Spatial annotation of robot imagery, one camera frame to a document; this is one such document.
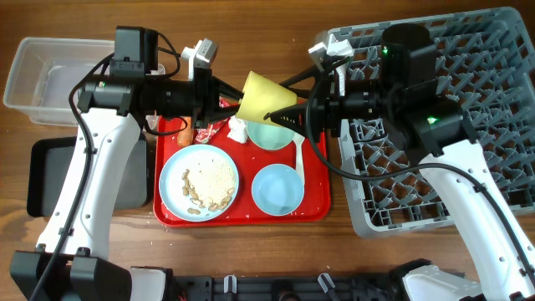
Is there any mint green bowl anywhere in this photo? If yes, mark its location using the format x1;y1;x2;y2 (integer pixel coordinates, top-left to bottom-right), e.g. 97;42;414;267
247;121;294;151

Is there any yellow plastic cup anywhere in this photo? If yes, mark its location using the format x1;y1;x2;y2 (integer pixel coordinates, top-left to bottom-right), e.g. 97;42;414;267
236;71;298;126

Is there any red plastic tray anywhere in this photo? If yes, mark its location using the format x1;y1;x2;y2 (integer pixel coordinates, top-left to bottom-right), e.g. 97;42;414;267
153;125;331;227

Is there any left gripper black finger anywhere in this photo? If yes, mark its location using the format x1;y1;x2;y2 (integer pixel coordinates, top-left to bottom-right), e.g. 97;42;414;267
204;109;237;125
212;77;243;101

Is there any light blue bowl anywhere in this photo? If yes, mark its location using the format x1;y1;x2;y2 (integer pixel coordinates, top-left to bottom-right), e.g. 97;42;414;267
251;164;304;217

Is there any grey dishwasher rack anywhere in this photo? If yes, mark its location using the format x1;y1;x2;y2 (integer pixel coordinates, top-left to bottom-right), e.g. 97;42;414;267
317;7;535;239

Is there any crumpled white tissue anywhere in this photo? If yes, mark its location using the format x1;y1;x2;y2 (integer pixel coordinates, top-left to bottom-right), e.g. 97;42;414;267
227;116;248;144

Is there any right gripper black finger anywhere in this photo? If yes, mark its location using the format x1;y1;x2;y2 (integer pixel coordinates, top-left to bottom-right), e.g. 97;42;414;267
279;66;323;99
263;102;307;136

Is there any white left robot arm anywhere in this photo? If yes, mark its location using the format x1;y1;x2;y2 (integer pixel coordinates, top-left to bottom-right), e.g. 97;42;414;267
10;27;242;300

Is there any black square bin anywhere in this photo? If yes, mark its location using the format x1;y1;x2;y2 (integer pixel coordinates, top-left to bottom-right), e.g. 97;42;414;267
27;135;154;217

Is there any orange carrot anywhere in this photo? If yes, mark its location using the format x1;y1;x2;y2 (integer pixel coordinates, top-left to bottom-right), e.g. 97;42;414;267
177;117;194;147

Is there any clear plastic bin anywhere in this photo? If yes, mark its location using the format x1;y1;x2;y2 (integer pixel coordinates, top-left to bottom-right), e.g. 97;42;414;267
3;37;115;126

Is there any white plastic spoon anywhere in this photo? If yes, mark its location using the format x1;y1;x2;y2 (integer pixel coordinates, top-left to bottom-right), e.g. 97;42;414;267
293;133;305;184

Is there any red snack wrapper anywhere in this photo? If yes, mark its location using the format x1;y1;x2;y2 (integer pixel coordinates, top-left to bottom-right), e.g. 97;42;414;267
193;118;228;144

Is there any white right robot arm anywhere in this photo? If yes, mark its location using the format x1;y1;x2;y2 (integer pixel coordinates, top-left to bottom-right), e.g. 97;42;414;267
263;23;534;300

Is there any light blue plate with rice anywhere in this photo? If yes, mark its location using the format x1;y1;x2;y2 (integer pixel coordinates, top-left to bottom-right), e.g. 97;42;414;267
158;145;240;222

